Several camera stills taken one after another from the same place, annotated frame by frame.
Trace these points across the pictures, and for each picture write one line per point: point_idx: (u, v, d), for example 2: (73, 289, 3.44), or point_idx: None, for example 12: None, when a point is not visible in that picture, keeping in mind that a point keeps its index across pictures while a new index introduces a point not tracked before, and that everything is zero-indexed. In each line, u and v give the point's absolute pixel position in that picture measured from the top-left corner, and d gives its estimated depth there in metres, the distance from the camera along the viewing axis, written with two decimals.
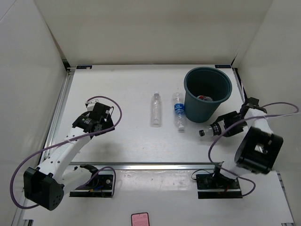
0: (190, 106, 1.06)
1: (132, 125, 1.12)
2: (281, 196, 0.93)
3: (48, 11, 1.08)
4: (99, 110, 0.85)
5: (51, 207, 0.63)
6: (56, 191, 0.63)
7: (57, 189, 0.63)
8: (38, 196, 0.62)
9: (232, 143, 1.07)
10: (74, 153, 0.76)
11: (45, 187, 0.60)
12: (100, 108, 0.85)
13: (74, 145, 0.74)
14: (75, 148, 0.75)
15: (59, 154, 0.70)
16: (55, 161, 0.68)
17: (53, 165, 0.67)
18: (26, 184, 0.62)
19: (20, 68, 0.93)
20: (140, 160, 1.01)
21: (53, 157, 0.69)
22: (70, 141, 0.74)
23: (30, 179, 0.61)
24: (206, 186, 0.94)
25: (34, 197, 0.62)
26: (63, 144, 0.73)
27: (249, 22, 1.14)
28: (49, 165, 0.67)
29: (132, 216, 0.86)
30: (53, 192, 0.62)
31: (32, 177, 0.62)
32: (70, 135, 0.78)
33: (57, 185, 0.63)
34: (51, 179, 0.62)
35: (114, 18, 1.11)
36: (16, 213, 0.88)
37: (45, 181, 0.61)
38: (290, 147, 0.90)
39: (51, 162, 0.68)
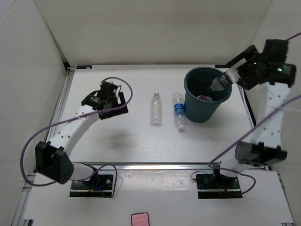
0: (190, 106, 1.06)
1: (132, 125, 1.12)
2: (281, 196, 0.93)
3: (48, 10, 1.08)
4: (107, 89, 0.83)
5: (62, 181, 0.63)
6: (67, 165, 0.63)
7: (68, 161, 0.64)
8: (49, 170, 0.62)
9: (232, 143, 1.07)
10: (83, 129, 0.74)
11: (58, 159, 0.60)
12: (107, 87, 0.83)
13: (83, 122, 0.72)
14: (85, 125, 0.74)
15: (69, 129, 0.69)
16: (66, 136, 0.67)
17: (64, 140, 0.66)
18: (37, 158, 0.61)
19: (20, 67, 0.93)
20: (140, 160, 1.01)
21: (64, 131, 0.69)
22: (80, 117, 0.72)
23: (42, 152, 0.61)
24: (206, 186, 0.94)
25: (45, 171, 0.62)
26: (73, 120, 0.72)
27: (249, 22, 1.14)
28: (60, 139, 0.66)
29: (132, 216, 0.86)
30: (65, 164, 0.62)
31: (44, 150, 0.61)
32: (80, 112, 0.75)
33: (67, 157, 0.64)
34: (62, 152, 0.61)
35: (114, 18, 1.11)
36: (16, 213, 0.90)
37: (57, 154, 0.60)
38: (290, 147, 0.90)
39: (61, 136, 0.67)
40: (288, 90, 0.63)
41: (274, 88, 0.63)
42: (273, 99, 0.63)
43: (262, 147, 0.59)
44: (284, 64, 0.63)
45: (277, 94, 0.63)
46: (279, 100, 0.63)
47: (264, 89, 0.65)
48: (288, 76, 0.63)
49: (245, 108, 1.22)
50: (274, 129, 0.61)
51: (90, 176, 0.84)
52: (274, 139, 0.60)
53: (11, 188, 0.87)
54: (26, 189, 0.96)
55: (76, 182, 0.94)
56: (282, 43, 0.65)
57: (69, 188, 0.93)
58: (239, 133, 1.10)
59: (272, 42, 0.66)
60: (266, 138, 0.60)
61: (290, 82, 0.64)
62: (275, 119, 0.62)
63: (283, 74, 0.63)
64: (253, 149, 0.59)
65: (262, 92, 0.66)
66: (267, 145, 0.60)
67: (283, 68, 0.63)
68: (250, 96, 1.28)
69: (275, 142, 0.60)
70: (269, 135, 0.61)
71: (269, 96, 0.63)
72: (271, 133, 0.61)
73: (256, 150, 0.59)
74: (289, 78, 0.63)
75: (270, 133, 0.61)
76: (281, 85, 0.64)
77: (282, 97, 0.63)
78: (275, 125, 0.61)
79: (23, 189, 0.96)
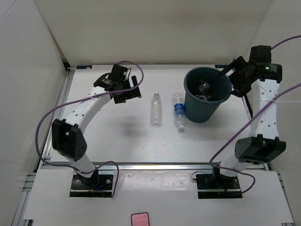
0: (189, 106, 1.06)
1: (132, 124, 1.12)
2: (281, 196, 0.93)
3: (48, 10, 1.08)
4: (118, 71, 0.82)
5: (75, 159, 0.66)
6: (80, 141, 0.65)
7: (82, 139, 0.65)
8: (65, 146, 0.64)
9: (232, 143, 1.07)
10: (95, 110, 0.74)
11: (72, 136, 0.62)
12: (118, 68, 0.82)
13: (96, 102, 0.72)
14: (98, 105, 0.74)
15: (83, 108, 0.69)
16: (80, 115, 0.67)
17: (78, 118, 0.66)
18: (53, 135, 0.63)
19: (20, 67, 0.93)
20: (141, 160, 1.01)
21: (78, 110, 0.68)
22: (92, 98, 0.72)
23: (58, 129, 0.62)
24: (206, 186, 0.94)
25: (59, 148, 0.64)
26: (86, 101, 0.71)
27: (249, 23, 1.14)
28: (74, 117, 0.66)
29: (132, 216, 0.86)
30: (79, 141, 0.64)
31: (60, 128, 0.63)
32: (92, 93, 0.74)
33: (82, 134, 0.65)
34: (77, 129, 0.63)
35: (115, 19, 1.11)
36: (16, 213, 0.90)
37: (72, 130, 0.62)
38: (291, 147, 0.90)
39: (75, 115, 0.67)
40: (277, 85, 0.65)
41: (265, 84, 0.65)
42: (266, 93, 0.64)
43: (262, 139, 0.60)
44: (270, 63, 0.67)
45: (268, 89, 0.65)
46: (271, 94, 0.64)
47: (255, 86, 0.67)
48: (276, 73, 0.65)
49: (245, 108, 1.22)
50: (270, 121, 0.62)
51: (92, 170, 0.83)
52: (272, 131, 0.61)
53: (11, 188, 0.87)
54: (26, 189, 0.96)
55: (76, 182, 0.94)
56: (266, 47, 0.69)
57: (69, 188, 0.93)
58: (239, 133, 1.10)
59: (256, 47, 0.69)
60: (265, 130, 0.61)
61: (279, 78, 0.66)
62: (270, 111, 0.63)
63: (271, 71, 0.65)
64: (254, 141, 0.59)
65: (253, 89, 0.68)
66: (265, 137, 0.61)
67: (270, 67, 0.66)
68: (250, 97, 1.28)
69: (273, 134, 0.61)
70: (266, 127, 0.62)
71: (261, 91, 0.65)
72: (267, 125, 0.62)
73: (256, 142, 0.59)
74: (277, 75, 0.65)
75: (267, 125, 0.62)
76: (270, 81, 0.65)
77: (273, 91, 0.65)
78: (271, 117, 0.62)
79: (23, 189, 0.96)
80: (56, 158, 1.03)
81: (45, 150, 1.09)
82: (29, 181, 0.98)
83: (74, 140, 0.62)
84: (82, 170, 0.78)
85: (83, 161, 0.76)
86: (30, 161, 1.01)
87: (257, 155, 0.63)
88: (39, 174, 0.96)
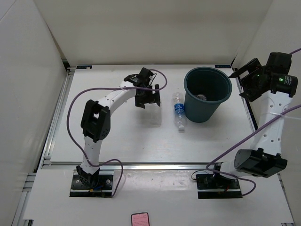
0: (189, 106, 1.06)
1: (131, 125, 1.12)
2: (281, 197, 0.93)
3: (48, 11, 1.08)
4: (144, 74, 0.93)
5: (95, 140, 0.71)
6: (107, 123, 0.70)
7: (107, 123, 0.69)
8: (92, 125, 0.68)
9: (232, 143, 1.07)
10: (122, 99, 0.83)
11: (100, 118, 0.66)
12: (145, 72, 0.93)
13: (124, 93, 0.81)
14: (125, 96, 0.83)
15: (114, 95, 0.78)
16: (110, 100, 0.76)
17: (109, 102, 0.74)
18: (84, 112, 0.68)
19: (20, 67, 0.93)
20: (139, 160, 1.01)
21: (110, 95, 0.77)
22: (122, 89, 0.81)
23: (90, 108, 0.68)
24: (206, 186, 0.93)
25: (86, 125, 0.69)
26: (116, 90, 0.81)
27: (249, 23, 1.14)
28: (106, 101, 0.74)
29: (132, 216, 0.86)
30: (105, 124, 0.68)
31: (92, 107, 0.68)
32: (122, 85, 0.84)
33: (109, 117, 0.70)
34: (107, 110, 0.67)
35: (114, 19, 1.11)
36: (16, 213, 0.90)
37: (103, 111, 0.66)
38: (291, 147, 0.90)
39: (107, 99, 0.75)
40: (288, 99, 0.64)
41: (275, 97, 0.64)
42: (275, 106, 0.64)
43: (262, 153, 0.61)
44: (286, 75, 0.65)
45: (278, 102, 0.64)
46: (280, 108, 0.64)
47: (265, 97, 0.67)
48: (289, 86, 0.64)
49: (246, 107, 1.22)
50: (274, 136, 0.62)
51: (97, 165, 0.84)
52: (274, 147, 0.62)
53: (12, 188, 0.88)
54: (26, 189, 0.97)
55: (76, 182, 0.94)
56: (284, 55, 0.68)
57: (69, 188, 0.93)
58: (239, 133, 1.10)
59: (275, 54, 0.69)
60: (266, 144, 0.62)
61: (291, 92, 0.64)
62: (276, 125, 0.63)
63: (284, 84, 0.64)
64: (253, 155, 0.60)
65: (263, 100, 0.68)
66: (266, 152, 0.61)
67: (284, 79, 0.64)
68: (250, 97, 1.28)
69: (275, 150, 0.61)
70: (269, 142, 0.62)
71: (271, 103, 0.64)
72: (270, 139, 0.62)
73: (255, 156, 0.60)
74: (291, 89, 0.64)
75: (270, 141, 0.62)
76: (281, 94, 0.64)
77: (283, 105, 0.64)
78: (275, 133, 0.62)
79: (23, 189, 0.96)
80: (56, 158, 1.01)
81: (45, 150, 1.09)
82: (29, 181, 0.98)
83: (101, 121, 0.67)
84: (90, 159, 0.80)
85: (95, 150, 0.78)
86: (30, 161, 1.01)
87: (257, 170, 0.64)
88: (39, 174, 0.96)
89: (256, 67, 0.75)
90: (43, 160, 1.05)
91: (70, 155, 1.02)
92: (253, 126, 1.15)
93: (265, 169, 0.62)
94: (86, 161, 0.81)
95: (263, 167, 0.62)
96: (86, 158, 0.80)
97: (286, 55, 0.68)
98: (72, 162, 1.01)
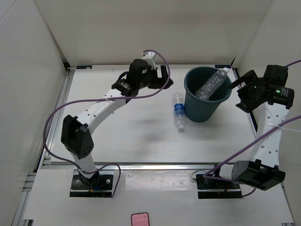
0: (189, 105, 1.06)
1: (130, 125, 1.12)
2: (281, 197, 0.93)
3: (48, 11, 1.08)
4: (134, 74, 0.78)
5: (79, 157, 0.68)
6: (87, 141, 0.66)
7: (89, 140, 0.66)
8: (72, 143, 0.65)
9: (232, 143, 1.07)
10: (108, 112, 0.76)
11: (79, 136, 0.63)
12: (134, 70, 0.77)
13: (109, 105, 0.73)
14: (112, 107, 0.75)
15: (96, 108, 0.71)
16: (91, 115, 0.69)
17: (90, 117, 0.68)
18: (64, 129, 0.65)
19: (20, 68, 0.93)
20: (139, 160, 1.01)
21: (91, 110, 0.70)
22: (107, 100, 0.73)
23: (67, 125, 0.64)
24: (206, 186, 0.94)
25: (67, 143, 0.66)
26: (100, 101, 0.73)
27: (248, 22, 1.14)
28: (86, 116, 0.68)
29: (132, 216, 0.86)
30: (83, 144, 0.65)
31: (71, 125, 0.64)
32: (108, 95, 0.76)
33: (89, 135, 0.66)
34: (85, 129, 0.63)
35: (114, 19, 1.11)
36: (16, 213, 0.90)
37: (81, 129, 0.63)
38: (290, 147, 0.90)
39: (88, 114, 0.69)
40: (285, 111, 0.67)
41: (272, 108, 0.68)
42: (272, 117, 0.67)
43: (259, 164, 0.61)
44: (283, 87, 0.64)
45: (275, 114, 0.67)
46: (278, 119, 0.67)
47: (263, 109, 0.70)
48: (287, 98, 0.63)
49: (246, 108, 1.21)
50: (272, 148, 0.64)
51: (94, 171, 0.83)
52: (272, 158, 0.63)
53: (12, 188, 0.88)
54: (26, 189, 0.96)
55: (76, 182, 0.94)
56: (281, 68, 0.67)
57: (69, 188, 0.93)
58: (238, 133, 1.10)
59: (272, 67, 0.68)
60: (264, 155, 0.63)
61: (289, 104, 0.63)
62: (274, 137, 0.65)
63: (281, 96, 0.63)
64: (251, 165, 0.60)
65: (260, 112, 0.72)
66: (264, 164, 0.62)
67: (281, 91, 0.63)
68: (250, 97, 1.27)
69: (273, 162, 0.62)
70: (267, 154, 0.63)
71: (268, 115, 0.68)
72: (268, 151, 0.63)
73: (253, 166, 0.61)
74: (287, 101, 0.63)
75: (268, 152, 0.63)
76: (279, 106, 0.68)
77: (281, 117, 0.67)
78: (273, 144, 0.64)
79: (23, 189, 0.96)
80: (56, 158, 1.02)
81: (45, 150, 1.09)
82: (29, 181, 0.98)
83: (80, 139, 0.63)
84: (83, 169, 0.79)
85: (85, 161, 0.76)
86: (30, 161, 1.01)
87: (255, 182, 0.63)
88: (39, 174, 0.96)
89: (253, 78, 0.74)
90: (43, 160, 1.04)
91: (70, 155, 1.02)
92: (253, 126, 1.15)
93: (262, 181, 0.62)
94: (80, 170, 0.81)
95: (260, 179, 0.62)
96: (79, 169, 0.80)
97: (282, 67, 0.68)
98: (72, 162, 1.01)
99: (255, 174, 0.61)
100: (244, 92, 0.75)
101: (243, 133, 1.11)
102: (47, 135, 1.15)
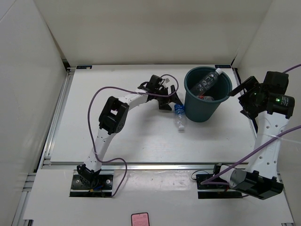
0: (189, 105, 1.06)
1: (130, 125, 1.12)
2: (281, 196, 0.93)
3: (47, 10, 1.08)
4: (154, 82, 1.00)
5: (110, 132, 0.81)
6: (123, 118, 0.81)
7: (125, 117, 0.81)
8: (112, 118, 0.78)
9: (232, 143, 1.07)
10: (136, 103, 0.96)
11: (120, 114, 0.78)
12: (154, 79, 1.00)
13: (139, 97, 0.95)
14: (139, 100, 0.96)
15: (131, 96, 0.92)
16: (128, 99, 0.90)
17: (127, 100, 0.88)
18: (106, 107, 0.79)
19: (20, 68, 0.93)
20: (139, 160, 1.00)
21: (128, 96, 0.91)
22: (138, 93, 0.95)
23: (111, 103, 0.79)
24: (206, 186, 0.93)
25: (104, 118, 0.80)
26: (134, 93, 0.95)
27: (248, 22, 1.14)
28: (124, 99, 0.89)
29: (132, 216, 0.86)
30: (122, 119, 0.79)
31: (112, 104, 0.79)
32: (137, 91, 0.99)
33: (126, 113, 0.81)
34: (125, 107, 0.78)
35: (114, 19, 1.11)
36: (15, 213, 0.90)
37: (122, 106, 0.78)
38: (290, 147, 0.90)
39: (125, 98, 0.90)
40: (285, 120, 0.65)
41: (271, 117, 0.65)
42: (271, 127, 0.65)
43: (257, 176, 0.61)
44: (283, 95, 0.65)
45: (274, 123, 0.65)
46: (277, 129, 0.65)
47: (262, 117, 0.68)
48: (287, 107, 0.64)
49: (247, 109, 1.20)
50: (270, 159, 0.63)
51: (101, 161, 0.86)
52: (270, 170, 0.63)
53: (12, 188, 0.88)
54: (26, 189, 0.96)
55: (76, 182, 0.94)
56: (282, 75, 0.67)
57: (69, 188, 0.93)
58: (239, 133, 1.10)
59: (272, 74, 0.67)
60: (262, 167, 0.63)
61: (289, 113, 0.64)
62: (272, 148, 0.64)
63: (281, 105, 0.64)
64: (248, 177, 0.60)
65: (259, 120, 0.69)
66: (262, 175, 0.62)
67: (281, 100, 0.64)
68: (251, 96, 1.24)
69: (271, 173, 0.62)
70: (265, 165, 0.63)
71: (267, 124, 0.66)
72: (266, 162, 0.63)
73: (251, 178, 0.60)
74: (288, 109, 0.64)
75: (265, 163, 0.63)
76: (278, 115, 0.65)
77: (280, 126, 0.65)
78: (272, 156, 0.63)
79: (23, 189, 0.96)
80: (56, 158, 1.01)
81: (45, 150, 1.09)
82: (29, 181, 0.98)
83: (122, 116, 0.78)
84: (98, 153, 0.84)
85: (106, 145, 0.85)
86: (30, 162, 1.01)
87: (253, 192, 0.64)
88: (39, 174, 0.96)
89: (254, 85, 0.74)
90: (43, 161, 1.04)
91: (70, 156, 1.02)
92: (254, 126, 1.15)
93: (260, 191, 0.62)
94: (94, 155, 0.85)
95: (258, 189, 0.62)
96: (94, 152, 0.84)
97: (282, 73, 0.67)
98: (72, 162, 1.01)
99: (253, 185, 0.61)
100: (245, 100, 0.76)
101: (243, 133, 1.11)
102: (47, 135, 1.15)
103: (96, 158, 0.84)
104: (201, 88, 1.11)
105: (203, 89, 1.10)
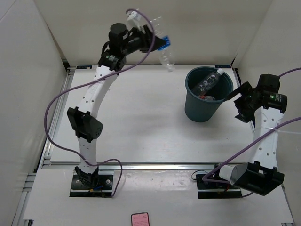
0: (189, 105, 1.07)
1: (128, 125, 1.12)
2: (281, 196, 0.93)
3: (47, 11, 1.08)
4: (116, 42, 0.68)
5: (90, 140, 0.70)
6: (96, 125, 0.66)
7: (97, 123, 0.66)
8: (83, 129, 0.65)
9: (231, 142, 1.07)
10: (104, 92, 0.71)
11: (87, 126, 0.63)
12: (116, 39, 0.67)
13: (102, 85, 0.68)
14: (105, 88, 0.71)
15: (91, 93, 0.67)
16: (90, 100, 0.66)
17: (89, 105, 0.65)
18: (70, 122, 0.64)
19: (20, 68, 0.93)
20: (139, 160, 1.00)
21: (87, 95, 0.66)
22: (99, 82, 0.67)
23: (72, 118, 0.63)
24: (206, 186, 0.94)
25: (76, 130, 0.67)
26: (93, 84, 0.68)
27: (248, 22, 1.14)
28: (84, 104, 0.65)
29: (132, 216, 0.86)
30: (94, 128, 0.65)
31: (74, 117, 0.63)
32: (98, 75, 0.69)
33: (95, 119, 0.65)
34: (89, 116, 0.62)
35: (114, 18, 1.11)
36: (15, 213, 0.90)
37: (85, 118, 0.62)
38: (291, 147, 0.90)
39: (86, 101, 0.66)
40: (280, 114, 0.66)
41: (267, 112, 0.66)
42: (267, 121, 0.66)
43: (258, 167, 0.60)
44: (276, 93, 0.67)
45: (271, 117, 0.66)
46: (273, 123, 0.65)
47: (258, 113, 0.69)
48: (280, 103, 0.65)
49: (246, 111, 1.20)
50: (270, 150, 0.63)
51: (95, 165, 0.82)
52: (270, 160, 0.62)
53: (11, 188, 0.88)
54: (26, 189, 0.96)
55: (76, 182, 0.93)
56: (274, 77, 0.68)
57: (69, 188, 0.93)
58: (238, 133, 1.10)
59: (265, 76, 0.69)
60: (262, 157, 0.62)
61: (283, 108, 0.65)
62: (270, 139, 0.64)
63: (275, 101, 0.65)
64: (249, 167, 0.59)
65: (256, 116, 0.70)
66: (263, 165, 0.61)
67: (275, 96, 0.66)
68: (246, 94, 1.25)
69: (271, 164, 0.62)
70: (265, 156, 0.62)
71: (264, 118, 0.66)
72: (266, 153, 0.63)
73: (252, 169, 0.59)
74: (281, 106, 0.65)
75: (265, 154, 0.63)
76: (273, 110, 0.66)
77: (276, 120, 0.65)
78: (271, 146, 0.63)
79: (23, 189, 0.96)
80: (56, 158, 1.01)
81: (45, 150, 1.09)
82: (29, 181, 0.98)
83: (89, 126, 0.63)
84: (87, 159, 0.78)
85: (91, 151, 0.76)
86: (30, 161, 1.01)
87: (254, 187, 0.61)
88: (39, 174, 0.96)
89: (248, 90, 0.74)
90: (43, 161, 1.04)
91: (69, 156, 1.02)
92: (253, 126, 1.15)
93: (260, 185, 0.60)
94: (84, 161, 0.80)
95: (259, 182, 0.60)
96: (83, 159, 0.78)
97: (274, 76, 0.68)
98: (72, 162, 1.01)
99: (254, 177, 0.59)
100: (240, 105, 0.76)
101: (243, 133, 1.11)
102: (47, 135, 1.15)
103: (87, 164, 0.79)
104: (202, 88, 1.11)
105: (205, 89, 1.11)
